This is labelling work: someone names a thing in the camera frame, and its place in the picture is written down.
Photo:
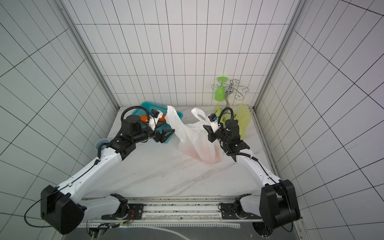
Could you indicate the orange three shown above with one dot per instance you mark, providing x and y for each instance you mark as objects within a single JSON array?
[{"x": 162, "y": 118}]

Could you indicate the light blue cup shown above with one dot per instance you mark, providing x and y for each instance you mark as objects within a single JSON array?
[{"x": 101, "y": 143}]

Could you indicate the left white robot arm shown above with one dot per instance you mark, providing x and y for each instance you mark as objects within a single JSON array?
[{"x": 87, "y": 177}]

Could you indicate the white printed plastic bag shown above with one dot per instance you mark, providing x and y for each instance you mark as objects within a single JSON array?
[{"x": 193, "y": 137}]

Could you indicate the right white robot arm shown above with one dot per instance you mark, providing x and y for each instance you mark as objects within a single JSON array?
[{"x": 267, "y": 186}]

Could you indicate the aluminium mounting rail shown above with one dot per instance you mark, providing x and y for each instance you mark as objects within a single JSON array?
[{"x": 184, "y": 210}]

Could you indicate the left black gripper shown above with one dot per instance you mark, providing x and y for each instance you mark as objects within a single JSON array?
[{"x": 156, "y": 134}]

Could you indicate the teal plastic basket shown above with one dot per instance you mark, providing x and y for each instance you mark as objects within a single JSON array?
[{"x": 144, "y": 110}]

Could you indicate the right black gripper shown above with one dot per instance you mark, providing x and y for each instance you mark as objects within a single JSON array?
[{"x": 216, "y": 133}]

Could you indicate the green plastic wine glass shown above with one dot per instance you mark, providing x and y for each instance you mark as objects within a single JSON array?
[{"x": 221, "y": 89}]

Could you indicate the green plastic bag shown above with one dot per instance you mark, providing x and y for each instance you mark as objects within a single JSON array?
[{"x": 241, "y": 113}]

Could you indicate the chrome glass holder stand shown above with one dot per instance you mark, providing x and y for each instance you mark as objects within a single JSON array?
[{"x": 235, "y": 88}]

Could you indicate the orange one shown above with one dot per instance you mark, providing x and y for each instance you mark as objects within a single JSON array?
[{"x": 145, "y": 119}]

